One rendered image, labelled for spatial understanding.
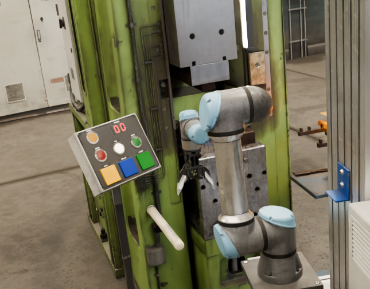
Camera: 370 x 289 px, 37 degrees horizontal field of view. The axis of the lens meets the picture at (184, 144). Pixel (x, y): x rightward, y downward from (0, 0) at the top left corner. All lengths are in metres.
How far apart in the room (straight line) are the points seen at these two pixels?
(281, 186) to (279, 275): 1.41
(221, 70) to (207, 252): 0.94
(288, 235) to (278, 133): 1.36
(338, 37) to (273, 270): 0.79
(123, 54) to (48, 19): 5.11
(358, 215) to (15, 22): 6.68
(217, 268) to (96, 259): 1.11
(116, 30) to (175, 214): 1.02
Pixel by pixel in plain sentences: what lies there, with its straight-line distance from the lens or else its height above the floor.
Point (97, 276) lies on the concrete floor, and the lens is 3.65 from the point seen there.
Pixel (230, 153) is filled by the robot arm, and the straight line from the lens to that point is 1.68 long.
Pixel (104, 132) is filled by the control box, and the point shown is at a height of 1.16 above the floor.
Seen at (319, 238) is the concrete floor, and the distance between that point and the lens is 3.83.
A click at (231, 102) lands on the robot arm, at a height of 1.43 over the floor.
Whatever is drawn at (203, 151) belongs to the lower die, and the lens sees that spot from 2.76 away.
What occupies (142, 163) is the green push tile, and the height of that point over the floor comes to 1.00.
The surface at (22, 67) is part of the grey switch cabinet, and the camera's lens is 7.76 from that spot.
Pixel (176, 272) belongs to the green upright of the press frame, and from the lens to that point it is 3.14.
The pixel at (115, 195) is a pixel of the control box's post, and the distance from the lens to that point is 2.58.
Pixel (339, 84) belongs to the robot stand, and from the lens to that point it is 1.51.
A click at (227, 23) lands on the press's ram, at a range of 2.69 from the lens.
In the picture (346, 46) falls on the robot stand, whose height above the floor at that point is 1.60.
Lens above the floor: 1.85
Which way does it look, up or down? 19 degrees down
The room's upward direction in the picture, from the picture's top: 6 degrees counter-clockwise
